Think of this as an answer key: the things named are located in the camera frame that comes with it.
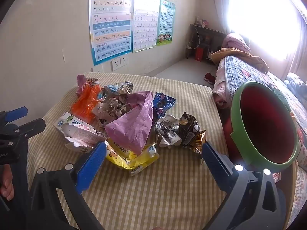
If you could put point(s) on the pink bed sheet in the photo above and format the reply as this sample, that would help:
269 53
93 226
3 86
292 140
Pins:
220 86

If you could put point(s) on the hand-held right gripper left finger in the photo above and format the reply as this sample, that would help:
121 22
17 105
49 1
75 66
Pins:
92 167

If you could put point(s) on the pink crumpled wrapper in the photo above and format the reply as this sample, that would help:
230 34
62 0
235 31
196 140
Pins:
81 81

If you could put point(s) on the white chart wall poster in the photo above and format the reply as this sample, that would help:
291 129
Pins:
146 21

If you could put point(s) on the folded pink duvet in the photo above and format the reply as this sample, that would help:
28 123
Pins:
235 42

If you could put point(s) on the yellow packet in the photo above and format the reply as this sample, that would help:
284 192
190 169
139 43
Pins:
134 159

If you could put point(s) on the red bin with green rim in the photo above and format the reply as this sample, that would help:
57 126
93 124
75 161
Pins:
263 129

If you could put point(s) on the white printed paper cup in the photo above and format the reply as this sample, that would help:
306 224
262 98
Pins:
168 129

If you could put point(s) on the white green milk carton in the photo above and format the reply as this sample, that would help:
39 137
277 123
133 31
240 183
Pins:
69 122

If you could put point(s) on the brown crumpled paper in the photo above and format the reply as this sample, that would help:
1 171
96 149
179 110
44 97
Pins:
110 107

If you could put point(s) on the blue silver wrapper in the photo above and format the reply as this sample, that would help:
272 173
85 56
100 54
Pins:
120 86

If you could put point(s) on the white round-hole wall socket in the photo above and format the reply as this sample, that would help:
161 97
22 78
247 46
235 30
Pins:
100 68

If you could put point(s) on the orange plastic wrapper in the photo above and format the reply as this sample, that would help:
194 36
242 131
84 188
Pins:
84 105

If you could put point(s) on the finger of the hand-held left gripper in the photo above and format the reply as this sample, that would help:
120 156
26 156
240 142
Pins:
33 127
16 113

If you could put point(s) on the blue letter wall poster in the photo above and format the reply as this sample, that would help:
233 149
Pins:
110 26

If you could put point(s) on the red white small box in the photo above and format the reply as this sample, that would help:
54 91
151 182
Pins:
205 23

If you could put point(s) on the red slipper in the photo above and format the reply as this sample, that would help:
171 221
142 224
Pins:
207 76
212 79

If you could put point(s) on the purple plastic bag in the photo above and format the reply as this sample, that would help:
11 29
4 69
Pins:
134 127

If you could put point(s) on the black gold wrapper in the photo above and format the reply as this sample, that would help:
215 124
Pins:
189 129

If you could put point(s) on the bed with quilt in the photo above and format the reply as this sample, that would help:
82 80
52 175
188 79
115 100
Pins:
242 76

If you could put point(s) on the pink white flattened carton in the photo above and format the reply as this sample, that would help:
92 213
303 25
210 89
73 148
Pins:
81 136

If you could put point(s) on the yellow blanket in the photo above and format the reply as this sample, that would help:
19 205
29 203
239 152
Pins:
239 56

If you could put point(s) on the window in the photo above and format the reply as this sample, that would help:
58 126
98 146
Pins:
263 16

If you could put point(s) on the blue snack packet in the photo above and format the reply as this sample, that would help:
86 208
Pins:
163 103

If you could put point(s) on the green chart wall poster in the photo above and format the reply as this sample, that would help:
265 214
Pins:
166 21

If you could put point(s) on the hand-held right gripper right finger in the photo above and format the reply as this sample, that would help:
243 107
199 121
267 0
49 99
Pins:
215 165

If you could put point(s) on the blue patterned pillow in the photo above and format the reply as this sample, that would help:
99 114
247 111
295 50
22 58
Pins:
296 82

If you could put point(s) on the person's left hand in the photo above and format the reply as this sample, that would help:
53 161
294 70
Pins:
6 186

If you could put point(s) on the dark metal shelf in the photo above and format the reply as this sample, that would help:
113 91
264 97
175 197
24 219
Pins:
208 32

